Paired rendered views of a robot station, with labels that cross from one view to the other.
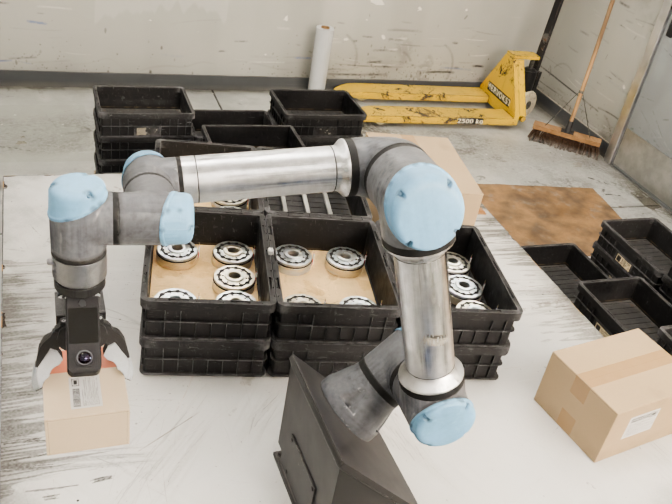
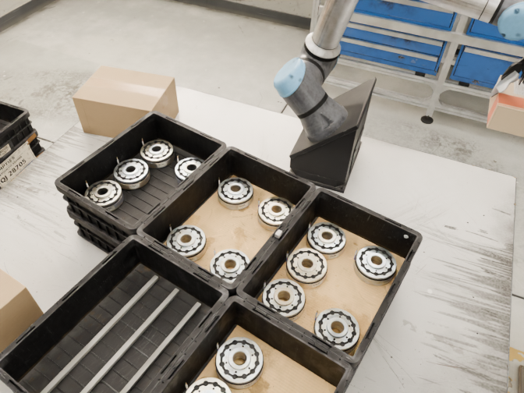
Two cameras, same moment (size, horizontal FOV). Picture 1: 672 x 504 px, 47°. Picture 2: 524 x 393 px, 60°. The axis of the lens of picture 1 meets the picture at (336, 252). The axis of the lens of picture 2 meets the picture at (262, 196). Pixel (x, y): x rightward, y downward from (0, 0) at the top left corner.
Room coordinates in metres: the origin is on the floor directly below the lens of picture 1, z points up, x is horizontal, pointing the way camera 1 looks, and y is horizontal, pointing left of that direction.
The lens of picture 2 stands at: (2.08, 0.62, 1.80)
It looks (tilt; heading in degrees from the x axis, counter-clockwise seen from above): 47 degrees down; 226
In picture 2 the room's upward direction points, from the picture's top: 2 degrees clockwise
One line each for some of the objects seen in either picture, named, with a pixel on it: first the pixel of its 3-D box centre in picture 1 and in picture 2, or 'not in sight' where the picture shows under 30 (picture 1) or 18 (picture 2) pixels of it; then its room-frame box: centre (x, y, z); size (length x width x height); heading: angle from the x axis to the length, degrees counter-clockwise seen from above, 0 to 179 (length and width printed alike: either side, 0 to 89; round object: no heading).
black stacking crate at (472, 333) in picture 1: (439, 283); (147, 178); (1.68, -0.28, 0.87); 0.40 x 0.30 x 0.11; 14
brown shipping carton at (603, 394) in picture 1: (617, 391); (129, 104); (1.48, -0.74, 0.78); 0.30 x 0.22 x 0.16; 124
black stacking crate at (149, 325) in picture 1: (207, 273); (331, 276); (1.53, 0.30, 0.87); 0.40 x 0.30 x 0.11; 14
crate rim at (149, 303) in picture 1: (208, 256); (334, 264); (1.53, 0.30, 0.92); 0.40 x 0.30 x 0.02; 14
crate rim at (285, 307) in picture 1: (329, 262); (231, 210); (1.61, 0.01, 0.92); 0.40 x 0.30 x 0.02; 14
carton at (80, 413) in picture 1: (84, 395); (516, 106); (0.86, 0.35, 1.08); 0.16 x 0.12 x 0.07; 25
